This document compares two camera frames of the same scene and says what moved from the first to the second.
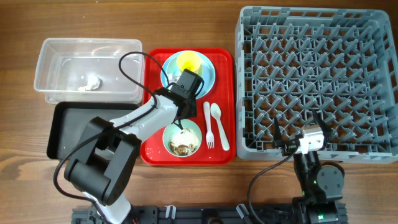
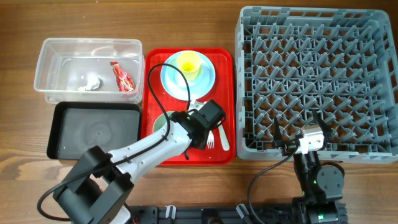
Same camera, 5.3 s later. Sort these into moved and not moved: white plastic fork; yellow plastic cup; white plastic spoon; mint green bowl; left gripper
Moved: mint green bowl; left gripper
Not moved: white plastic fork; white plastic spoon; yellow plastic cup
